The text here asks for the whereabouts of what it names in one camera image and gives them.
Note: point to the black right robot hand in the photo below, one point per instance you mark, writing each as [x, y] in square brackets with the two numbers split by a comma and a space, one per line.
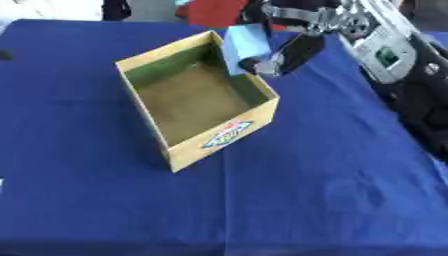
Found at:
[304, 50]

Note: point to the light blue block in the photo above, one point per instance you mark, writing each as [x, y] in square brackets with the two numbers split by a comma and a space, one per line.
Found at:
[245, 43]

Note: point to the silver and black right robot arm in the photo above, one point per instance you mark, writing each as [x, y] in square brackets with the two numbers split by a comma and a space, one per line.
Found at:
[420, 96]

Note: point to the tan cardboard box green inside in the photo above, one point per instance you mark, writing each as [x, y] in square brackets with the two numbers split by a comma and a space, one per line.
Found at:
[192, 100]

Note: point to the red object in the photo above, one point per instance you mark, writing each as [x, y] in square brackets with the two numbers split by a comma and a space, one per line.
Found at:
[213, 11]

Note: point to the black object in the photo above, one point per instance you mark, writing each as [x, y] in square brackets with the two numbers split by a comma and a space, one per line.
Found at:
[115, 8]

